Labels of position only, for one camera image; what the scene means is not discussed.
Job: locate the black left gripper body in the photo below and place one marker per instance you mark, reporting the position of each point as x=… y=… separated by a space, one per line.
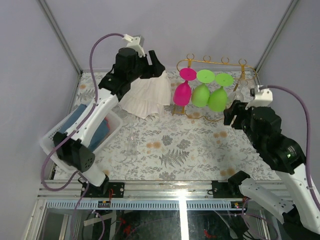
x=141 y=69

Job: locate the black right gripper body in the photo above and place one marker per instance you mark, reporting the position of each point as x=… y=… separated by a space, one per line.
x=241 y=121

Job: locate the green plastic wine glass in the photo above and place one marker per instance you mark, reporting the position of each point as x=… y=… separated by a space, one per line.
x=201 y=94
x=218 y=99

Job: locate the clear wine glass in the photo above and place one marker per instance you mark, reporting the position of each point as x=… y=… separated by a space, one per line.
x=237 y=93

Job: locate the magenta plastic wine glass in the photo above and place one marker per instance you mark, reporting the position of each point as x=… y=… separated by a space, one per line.
x=183 y=92

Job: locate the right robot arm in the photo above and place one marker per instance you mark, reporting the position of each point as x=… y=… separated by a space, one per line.
x=300 y=218

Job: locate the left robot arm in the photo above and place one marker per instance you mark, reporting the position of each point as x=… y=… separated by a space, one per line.
x=110 y=91

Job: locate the white pleated cloth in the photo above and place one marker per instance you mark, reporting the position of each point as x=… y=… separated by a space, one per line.
x=147 y=97

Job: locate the red item in basket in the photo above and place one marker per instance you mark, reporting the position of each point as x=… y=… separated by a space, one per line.
x=107 y=123

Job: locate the blue folded towel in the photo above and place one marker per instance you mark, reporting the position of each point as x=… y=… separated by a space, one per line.
x=102 y=130

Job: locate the white plastic basket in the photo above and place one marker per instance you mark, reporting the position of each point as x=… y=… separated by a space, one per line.
x=47 y=143

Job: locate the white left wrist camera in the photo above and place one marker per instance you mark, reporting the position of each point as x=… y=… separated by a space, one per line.
x=135 y=43

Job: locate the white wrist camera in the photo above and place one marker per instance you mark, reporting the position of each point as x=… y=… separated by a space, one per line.
x=135 y=43
x=262 y=97

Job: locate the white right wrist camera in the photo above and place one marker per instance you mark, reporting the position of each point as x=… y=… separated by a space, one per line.
x=262 y=97

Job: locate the aluminium front rail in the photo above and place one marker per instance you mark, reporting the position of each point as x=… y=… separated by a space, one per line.
x=145 y=195

